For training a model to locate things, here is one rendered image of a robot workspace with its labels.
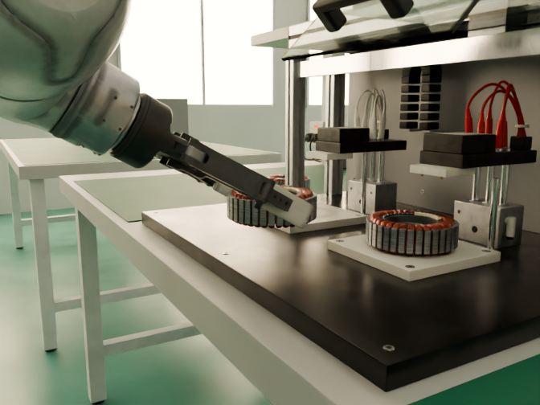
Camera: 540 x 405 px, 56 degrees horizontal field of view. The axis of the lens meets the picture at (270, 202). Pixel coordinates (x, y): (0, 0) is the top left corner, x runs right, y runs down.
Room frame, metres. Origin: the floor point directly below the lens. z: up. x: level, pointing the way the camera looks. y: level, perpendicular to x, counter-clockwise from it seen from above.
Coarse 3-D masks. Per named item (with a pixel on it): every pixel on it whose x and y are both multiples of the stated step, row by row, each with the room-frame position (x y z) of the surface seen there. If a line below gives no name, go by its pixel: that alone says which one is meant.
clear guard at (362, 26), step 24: (432, 0) 0.44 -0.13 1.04; (456, 0) 0.41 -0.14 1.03; (480, 0) 0.54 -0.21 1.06; (504, 0) 0.54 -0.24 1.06; (528, 0) 0.54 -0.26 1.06; (312, 24) 0.61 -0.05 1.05; (360, 24) 0.51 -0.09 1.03; (384, 24) 0.47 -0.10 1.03; (408, 24) 0.44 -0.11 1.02; (432, 24) 0.41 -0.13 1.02; (456, 24) 0.39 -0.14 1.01; (480, 24) 0.69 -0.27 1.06; (504, 24) 0.69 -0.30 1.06; (312, 48) 0.55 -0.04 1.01; (336, 48) 0.50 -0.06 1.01; (360, 48) 0.48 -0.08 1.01
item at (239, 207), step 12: (228, 192) 0.63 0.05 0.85; (300, 192) 0.62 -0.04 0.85; (312, 192) 0.61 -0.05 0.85; (228, 204) 0.60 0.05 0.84; (240, 204) 0.58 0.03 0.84; (252, 204) 0.57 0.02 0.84; (312, 204) 0.59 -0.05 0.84; (228, 216) 0.60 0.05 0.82; (240, 216) 0.58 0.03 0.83; (252, 216) 0.57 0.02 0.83; (264, 216) 0.57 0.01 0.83; (276, 216) 0.57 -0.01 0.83; (312, 216) 0.59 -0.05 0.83
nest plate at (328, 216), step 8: (320, 208) 0.86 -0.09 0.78; (328, 208) 0.86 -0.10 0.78; (336, 208) 0.86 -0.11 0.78; (320, 216) 0.80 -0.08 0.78; (328, 216) 0.80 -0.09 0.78; (336, 216) 0.80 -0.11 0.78; (344, 216) 0.80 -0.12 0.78; (352, 216) 0.80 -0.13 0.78; (360, 216) 0.80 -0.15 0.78; (312, 224) 0.75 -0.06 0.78; (320, 224) 0.75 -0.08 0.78; (328, 224) 0.76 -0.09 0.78; (336, 224) 0.77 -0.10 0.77; (344, 224) 0.78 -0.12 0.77; (352, 224) 0.79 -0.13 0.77; (288, 232) 0.73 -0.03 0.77; (296, 232) 0.73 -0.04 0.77
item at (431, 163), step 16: (432, 144) 0.65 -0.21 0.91; (448, 144) 0.63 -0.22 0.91; (464, 144) 0.62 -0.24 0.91; (480, 144) 0.63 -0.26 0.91; (432, 160) 0.65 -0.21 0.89; (448, 160) 0.63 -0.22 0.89; (464, 160) 0.61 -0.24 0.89; (480, 160) 0.63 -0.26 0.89; (496, 160) 0.64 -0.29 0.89; (512, 160) 0.66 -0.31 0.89; (528, 160) 0.67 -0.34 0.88; (448, 176) 0.61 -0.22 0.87; (480, 176) 0.71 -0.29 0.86
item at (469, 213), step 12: (456, 204) 0.71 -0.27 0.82; (468, 204) 0.69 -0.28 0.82; (480, 204) 0.68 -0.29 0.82; (516, 204) 0.68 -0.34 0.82; (456, 216) 0.71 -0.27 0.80; (468, 216) 0.69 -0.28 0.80; (480, 216) 0.67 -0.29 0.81; (504, 216) 0.65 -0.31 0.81; (516, 216) 0.66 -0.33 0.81; (468, 228) 0.69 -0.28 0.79; (480, 228) 0.67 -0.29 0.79; (504, 228) 0.65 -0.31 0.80; (516, 228) 0.66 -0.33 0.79; (468, 240) 0.69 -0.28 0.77; (480, 240) 0.67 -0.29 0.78; (504, 240) 0.65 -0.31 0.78; (516, 240) 0.67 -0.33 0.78
